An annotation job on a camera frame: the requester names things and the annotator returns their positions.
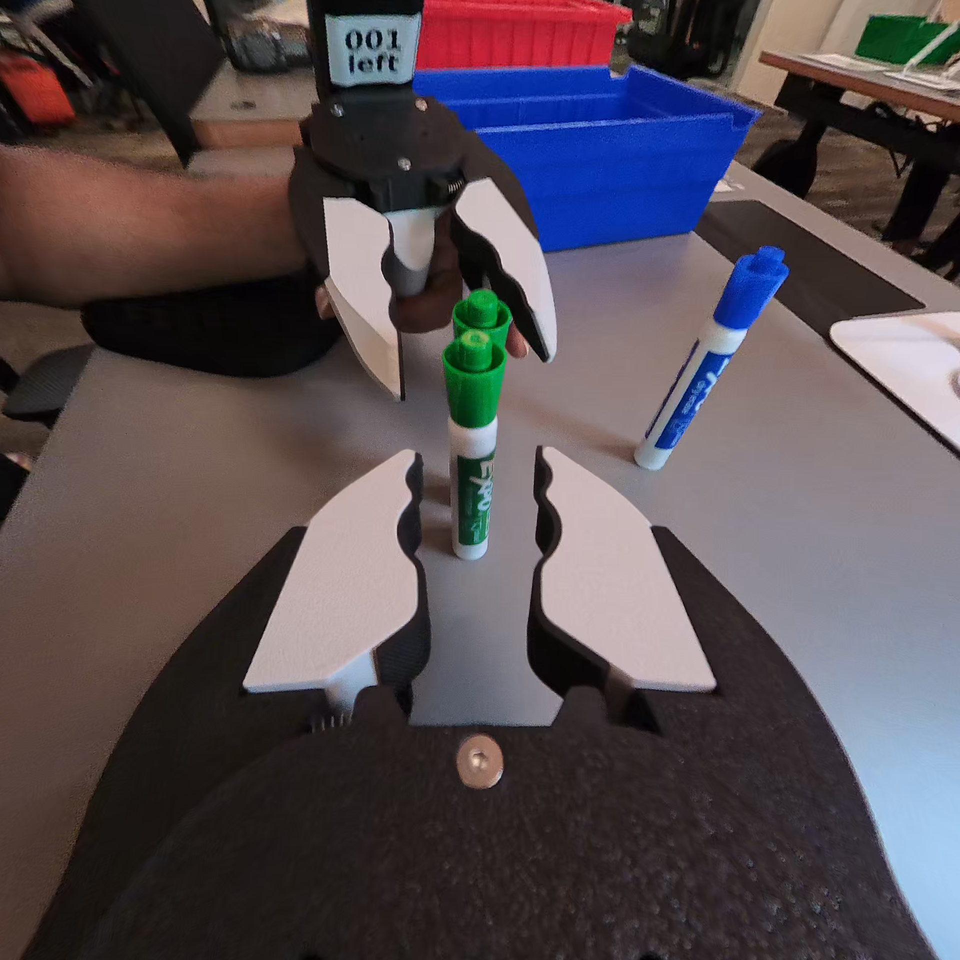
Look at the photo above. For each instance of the black flat panel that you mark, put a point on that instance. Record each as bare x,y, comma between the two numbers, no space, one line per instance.
157,67

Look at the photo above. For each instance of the green plastic bin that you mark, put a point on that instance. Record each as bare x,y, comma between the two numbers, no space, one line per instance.
900,37

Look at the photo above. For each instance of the person's left hand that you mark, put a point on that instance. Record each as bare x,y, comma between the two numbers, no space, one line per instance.
427,311

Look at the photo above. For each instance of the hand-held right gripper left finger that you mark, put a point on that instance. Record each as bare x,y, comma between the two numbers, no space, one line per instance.
345,592

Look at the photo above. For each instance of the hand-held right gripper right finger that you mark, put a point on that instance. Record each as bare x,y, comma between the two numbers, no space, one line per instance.
615,592

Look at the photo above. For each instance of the green dry erase marker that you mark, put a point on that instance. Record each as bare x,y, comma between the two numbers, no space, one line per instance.
472,450
484,311

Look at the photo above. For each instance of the person's left forearm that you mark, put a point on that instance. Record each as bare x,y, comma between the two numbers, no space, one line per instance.
135,225

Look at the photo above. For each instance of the blue dry erase marker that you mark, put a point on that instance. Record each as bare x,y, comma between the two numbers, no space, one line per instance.
712,352

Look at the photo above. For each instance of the orange bag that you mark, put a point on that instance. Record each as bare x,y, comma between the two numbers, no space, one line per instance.
30,94

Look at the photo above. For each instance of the blue plastic bin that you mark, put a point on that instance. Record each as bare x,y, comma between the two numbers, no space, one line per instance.
600,150

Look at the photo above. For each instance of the white metal stand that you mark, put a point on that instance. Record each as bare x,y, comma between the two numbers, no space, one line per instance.
907,360

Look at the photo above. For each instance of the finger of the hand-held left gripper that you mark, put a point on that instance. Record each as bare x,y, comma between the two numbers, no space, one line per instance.
521,277
356,277

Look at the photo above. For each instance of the wooden background desk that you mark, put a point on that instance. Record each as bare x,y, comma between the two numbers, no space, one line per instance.
862,82

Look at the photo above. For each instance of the black desk mat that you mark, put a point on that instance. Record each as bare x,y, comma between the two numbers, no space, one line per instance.
795,262

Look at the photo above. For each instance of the red plastic bin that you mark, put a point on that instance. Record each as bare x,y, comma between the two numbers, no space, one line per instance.
517,34

